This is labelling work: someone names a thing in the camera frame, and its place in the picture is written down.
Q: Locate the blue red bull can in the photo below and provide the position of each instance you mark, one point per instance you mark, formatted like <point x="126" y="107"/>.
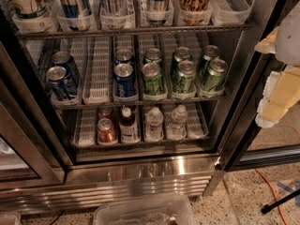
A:
<point x="156" y="11"/>

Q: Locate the white green tall can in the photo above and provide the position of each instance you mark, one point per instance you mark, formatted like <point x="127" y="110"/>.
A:
<point x="29" y="9"/>

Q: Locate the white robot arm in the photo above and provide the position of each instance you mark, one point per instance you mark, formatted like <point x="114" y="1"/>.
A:
<point x="288" y="39"/>

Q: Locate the blue pepsi can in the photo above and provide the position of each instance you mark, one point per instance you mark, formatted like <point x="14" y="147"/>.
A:
<point x="124" y="56"/>
<point x="124" y="77"/>

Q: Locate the brown tan tall can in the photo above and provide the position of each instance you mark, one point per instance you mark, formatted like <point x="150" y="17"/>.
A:
<point x="193" y="11"/>

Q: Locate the stainless steel fridge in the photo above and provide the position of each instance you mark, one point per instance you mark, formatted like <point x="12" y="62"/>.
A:
<point x="49" y="173"/>

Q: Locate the small clear container corner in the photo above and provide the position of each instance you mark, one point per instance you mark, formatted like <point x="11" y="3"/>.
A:
<point x="10" y="219"/>

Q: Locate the blue pepsi can back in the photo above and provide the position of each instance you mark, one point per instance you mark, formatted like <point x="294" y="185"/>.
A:
<point x="124" y="56"/>

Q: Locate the blue soda can far-left front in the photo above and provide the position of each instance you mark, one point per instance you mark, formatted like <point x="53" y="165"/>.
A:
<point x="61" y="83"/>

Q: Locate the red soda can front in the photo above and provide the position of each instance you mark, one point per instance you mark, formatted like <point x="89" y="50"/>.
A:
<point x="106" y="131"/>

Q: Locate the green soda can right back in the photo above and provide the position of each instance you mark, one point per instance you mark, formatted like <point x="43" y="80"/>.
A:
<point x="209" y="53"/>

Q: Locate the empty clear top tray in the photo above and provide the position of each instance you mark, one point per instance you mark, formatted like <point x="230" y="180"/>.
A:
<point x="229" y="11"/>

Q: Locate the green soda can right front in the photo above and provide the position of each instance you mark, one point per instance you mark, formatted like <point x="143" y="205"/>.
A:
<point x="214" y="76"/>

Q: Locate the dark juice bottle white label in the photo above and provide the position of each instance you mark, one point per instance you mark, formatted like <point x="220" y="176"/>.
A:
<point x="128" y="126"/>

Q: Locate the clear plastic bin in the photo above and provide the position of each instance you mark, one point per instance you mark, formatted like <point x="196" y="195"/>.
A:
<point x="153" y="210"/>

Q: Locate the blue soda can far-left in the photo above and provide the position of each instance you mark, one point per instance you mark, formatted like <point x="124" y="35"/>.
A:
<point x="65" y="60"/>
<point x="61" y="83"/>

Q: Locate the green soda can middle back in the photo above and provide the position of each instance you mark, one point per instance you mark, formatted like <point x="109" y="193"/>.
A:
<point x="180" y="54"/>

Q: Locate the red soda can back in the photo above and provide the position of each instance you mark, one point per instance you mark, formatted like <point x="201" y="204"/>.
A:
<point x="106" y="112"/>

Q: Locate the blue pepsi can front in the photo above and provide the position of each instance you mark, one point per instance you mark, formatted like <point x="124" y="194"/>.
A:
<point x="124" y="77"/>

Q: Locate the black stand leg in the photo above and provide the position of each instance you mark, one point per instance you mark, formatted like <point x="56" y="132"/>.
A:
<point x="268" y="207"/>

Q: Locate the clear water bottle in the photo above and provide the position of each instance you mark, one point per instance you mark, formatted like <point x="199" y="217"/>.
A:
<point x="153" y="125"/>
<point x="177" y="123"/>

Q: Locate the red soda can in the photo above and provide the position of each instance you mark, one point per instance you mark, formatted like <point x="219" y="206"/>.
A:
<point x="106" y="131"/>
<point x="106" y="112"/>

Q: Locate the blue soda can far-left back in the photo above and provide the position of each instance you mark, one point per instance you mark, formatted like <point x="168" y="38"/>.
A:
<point x="65" y="60"/>

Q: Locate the green soda can middle front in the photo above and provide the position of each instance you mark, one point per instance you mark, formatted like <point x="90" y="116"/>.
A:
<point x="184" y="77"/>

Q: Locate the green soda can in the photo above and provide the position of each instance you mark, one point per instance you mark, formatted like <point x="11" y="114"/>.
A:
<point x="153" y="55"/>
<point x="214" y="76"/>
<point x="180" y="54"/>
<point x="209" y="53"/>
<point x="184" y="77"/>
<point x="152" y="78"/>

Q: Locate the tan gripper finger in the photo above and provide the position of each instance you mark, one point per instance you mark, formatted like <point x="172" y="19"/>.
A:
<point x="267" y="45"/>
<point x="280" y="93"/>

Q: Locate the empty white bottom tray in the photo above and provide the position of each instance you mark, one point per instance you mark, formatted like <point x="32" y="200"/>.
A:
<point x="85" y="128"/>

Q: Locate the empty white shelf tray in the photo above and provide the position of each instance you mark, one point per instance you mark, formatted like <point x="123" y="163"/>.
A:
<point x="97" y="78"/>

